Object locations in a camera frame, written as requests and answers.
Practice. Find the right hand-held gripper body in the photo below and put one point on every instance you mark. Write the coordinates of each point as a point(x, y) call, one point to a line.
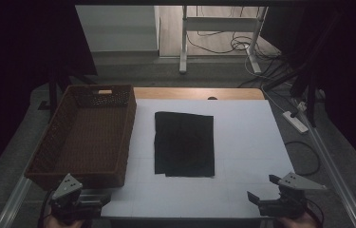
point(289, 196)

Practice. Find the person's right hand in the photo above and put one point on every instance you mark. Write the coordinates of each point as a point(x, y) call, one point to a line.
point(299, 221)

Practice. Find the short aluminium rail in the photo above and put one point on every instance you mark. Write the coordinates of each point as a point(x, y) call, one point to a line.
point(12, 202)

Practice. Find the white table mat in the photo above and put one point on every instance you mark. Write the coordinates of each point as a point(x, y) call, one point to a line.
point(245, 142)

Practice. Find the black metal stand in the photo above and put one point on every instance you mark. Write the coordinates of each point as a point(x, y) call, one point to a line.
point(52, 95)

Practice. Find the white cabinet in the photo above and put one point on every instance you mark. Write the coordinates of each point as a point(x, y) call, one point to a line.
point(118, 28)

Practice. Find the white power strip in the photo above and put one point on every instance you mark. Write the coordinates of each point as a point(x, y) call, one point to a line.
point(295, 121)

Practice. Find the black tripod stand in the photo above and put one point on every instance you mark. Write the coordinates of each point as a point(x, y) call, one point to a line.
point(308, 79)

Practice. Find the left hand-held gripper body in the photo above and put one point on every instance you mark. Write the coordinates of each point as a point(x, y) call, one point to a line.
point(68, 196)

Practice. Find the white metal desk frame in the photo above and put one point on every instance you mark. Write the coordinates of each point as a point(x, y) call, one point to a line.
point(183, 38)

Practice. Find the long aluminium rail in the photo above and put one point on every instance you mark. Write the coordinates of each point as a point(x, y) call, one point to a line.
point(333, 171)

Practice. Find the brown wicker basket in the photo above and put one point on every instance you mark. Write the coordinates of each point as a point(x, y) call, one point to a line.
point(87, 139)

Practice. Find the wide black curtain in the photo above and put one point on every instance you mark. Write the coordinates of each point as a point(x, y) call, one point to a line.
point(17, 63)

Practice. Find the black cloth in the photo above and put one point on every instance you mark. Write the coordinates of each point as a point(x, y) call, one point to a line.
point(183, 142)

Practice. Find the person's left hand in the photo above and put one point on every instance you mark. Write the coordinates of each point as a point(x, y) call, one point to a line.
point(61, 223)

